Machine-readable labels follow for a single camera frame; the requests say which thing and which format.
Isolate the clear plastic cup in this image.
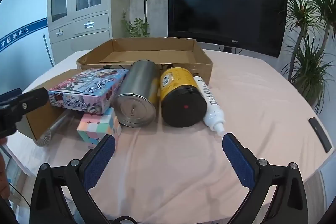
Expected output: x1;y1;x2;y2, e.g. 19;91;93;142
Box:
34;112;78;147

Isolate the pastel puzzle cube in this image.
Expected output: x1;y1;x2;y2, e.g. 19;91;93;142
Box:
77;107;122;148

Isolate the colourful printed toy box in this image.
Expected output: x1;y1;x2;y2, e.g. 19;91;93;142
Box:
48;68;130;115

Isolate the black cable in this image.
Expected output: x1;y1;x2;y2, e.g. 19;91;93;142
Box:
110;216;138;224

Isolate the stainless steel canister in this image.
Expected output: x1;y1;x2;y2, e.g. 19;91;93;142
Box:
113;60;161;128

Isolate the cardboard box lid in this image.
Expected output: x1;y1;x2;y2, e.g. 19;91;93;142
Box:
16;69;79;141

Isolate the yellow and black can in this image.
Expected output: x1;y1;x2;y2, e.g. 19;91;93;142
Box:
160;67;208;128

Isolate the white plastic bottle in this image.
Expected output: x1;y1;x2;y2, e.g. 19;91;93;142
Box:
193;76;226;135

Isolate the person's left forearm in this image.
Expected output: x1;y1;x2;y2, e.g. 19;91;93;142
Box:
0;153;11;199

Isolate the black flat screen television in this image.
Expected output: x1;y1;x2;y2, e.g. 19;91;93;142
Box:
167;0;288;58

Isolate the cardboard box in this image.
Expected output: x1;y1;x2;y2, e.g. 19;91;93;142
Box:
76;37;214;88

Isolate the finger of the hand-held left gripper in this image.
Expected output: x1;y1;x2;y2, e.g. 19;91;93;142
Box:
0;88;49;138
0;89;23;104

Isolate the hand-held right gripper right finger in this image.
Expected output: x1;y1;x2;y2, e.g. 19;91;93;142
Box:
222;133;309;224

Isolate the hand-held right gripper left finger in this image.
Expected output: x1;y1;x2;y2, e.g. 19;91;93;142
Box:
29;134;116;224

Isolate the black remote control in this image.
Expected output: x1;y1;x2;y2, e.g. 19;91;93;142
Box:
309;117;333;153

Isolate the spiky potted palm plant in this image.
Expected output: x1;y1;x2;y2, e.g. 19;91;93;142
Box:
282;0;336;115

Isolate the grey metal cabinet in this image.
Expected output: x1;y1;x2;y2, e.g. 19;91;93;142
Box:
47;0;114;67

